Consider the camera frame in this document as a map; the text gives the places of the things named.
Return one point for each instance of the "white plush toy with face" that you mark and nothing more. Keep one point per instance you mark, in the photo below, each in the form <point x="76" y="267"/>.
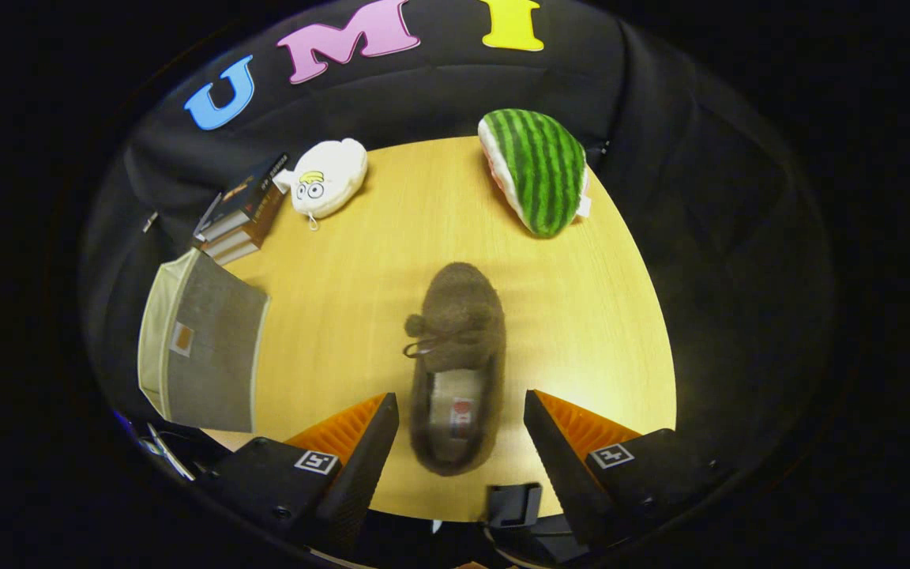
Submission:
<point x="332" y="178"/>

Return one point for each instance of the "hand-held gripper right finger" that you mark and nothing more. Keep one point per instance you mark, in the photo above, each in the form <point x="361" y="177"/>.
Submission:
<point x="562" y="474"/>

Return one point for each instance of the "brown fuzzy slipper shoe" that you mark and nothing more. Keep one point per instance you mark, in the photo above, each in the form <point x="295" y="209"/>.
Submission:
<point x="459" y="308"/>

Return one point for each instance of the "brown cover book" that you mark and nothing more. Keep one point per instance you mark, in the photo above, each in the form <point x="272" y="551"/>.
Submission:
<point x="235" y="253"/>
<point x="246" y="233"/>

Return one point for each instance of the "grey fabric storage box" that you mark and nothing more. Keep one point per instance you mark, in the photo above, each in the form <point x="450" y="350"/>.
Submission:
<point x="214" y="356"/>

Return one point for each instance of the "watermelon slice plush toy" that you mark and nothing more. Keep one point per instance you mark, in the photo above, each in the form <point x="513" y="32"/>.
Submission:
<point x="542" y="170"/>

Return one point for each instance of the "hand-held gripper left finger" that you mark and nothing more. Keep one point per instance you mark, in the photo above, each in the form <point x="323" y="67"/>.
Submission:
<point x="360" y="474"/>

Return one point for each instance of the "black cover book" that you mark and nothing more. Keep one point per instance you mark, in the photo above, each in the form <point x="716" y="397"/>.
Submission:
<point x="253" y="190"/>

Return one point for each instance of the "black backdrop cloth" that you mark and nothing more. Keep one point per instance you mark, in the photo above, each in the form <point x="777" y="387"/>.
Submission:
<point x="439" y="95"/>

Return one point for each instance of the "white clothes peg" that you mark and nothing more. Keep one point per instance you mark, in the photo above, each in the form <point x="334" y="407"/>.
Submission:
<point x="150" y="222"/>

